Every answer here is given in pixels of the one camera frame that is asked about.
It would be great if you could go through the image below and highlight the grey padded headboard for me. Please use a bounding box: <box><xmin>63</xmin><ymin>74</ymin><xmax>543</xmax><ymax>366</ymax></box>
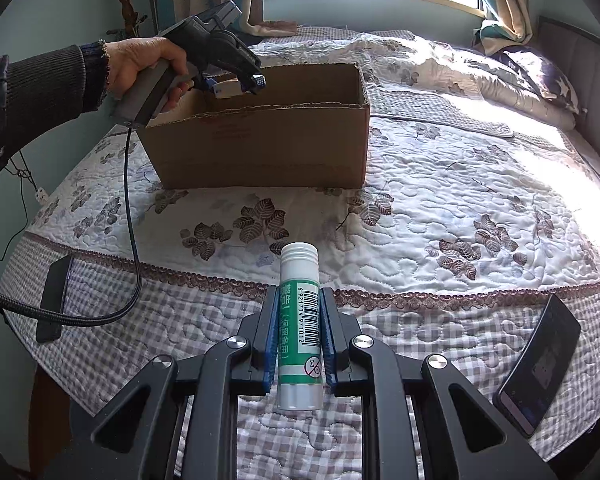
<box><xmin>536</xmin><ymin>16</ymin><xmax>600</xmax><ymax>156</ymax></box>

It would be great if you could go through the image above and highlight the black phone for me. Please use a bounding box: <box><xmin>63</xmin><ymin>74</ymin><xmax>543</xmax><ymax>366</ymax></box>
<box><xmin>35</xmin><ymin>255</ymin><xmax>73</xmax><ymax>344</ymax></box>
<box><xmin>492</xmin><ymin>294</ymin><xmax>581</xmax><ymax>439</ymax></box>

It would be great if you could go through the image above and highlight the quilted floral bedspread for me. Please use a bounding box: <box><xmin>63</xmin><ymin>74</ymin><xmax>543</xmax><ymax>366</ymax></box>
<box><xmin>0</xmin><ymin>27</ymin><xmax>600</xmax><ymax>459</ymax></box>

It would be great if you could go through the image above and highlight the green white glue stick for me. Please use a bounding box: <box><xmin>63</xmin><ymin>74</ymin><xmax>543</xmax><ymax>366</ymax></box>
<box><xmin>277</xmin><ymin>243</ymin><xmax>323</xmax><ymax>412</ymax></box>

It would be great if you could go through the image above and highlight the brown cardboard box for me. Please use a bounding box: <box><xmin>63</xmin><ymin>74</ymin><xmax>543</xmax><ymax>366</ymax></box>
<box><xmin>137</xmin><ymin>63</ymin><xmax>370</xmax><ymax>188</ymax></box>

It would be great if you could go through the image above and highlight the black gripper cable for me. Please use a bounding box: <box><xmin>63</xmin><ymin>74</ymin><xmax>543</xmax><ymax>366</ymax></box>
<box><xmin>0</xmin><ymin>127</ymin><xmax>144</xmax><ymax>328</ymax></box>

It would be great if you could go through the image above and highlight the black phone right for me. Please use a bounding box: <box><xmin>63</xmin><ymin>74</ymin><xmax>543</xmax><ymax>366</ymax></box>
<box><xmin>492</xmin><ymin>294</ymin><xmax>581</xmax><ymax>439</ymax></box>

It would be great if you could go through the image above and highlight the cartoon bear tissue pack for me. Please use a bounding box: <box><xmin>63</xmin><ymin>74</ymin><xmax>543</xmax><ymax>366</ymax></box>
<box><xmin>212</xmin><ymin>78</ymin><xmax>244</xmax><ymax>100</ymax></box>

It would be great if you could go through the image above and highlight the person left hand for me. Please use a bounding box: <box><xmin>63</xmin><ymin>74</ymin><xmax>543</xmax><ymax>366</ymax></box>
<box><xmin>104</xmin><ymin>37</ymin><xmax>188</xmax><ymax>98</ymax></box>

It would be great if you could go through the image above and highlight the white wall socket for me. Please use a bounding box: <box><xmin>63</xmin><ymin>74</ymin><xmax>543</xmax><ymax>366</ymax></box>
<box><xmin>34</xmin><ymin>188</ymin><xmax>50</xmax><ymax>205</ymax></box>

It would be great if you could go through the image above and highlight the black wall cable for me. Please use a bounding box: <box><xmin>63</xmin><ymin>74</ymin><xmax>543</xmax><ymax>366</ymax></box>
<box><xmin>0</xmin><ymin>152</ymin><xmax>39</xmax><ymax>264</ymax></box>

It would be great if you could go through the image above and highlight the left forearm dark sleeve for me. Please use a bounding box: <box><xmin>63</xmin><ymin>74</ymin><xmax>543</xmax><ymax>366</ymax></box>
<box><xmin>0</xmin><ymin>40</ymin><xmax>109</xmax><ymax>171</ymax></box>

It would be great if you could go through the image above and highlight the dark star pillow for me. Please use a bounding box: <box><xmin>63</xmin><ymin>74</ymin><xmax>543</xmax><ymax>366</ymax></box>
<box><xmin>492</xmin><ymin>46</ymin><xmax>581</xmax><ymax>115</ymax></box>

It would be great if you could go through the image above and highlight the black phone left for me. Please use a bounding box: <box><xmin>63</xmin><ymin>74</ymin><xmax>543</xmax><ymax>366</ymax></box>
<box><xmin>35</xmin><ymin>255</ymin><xmax>73</xmax><ymax>344</ymax></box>

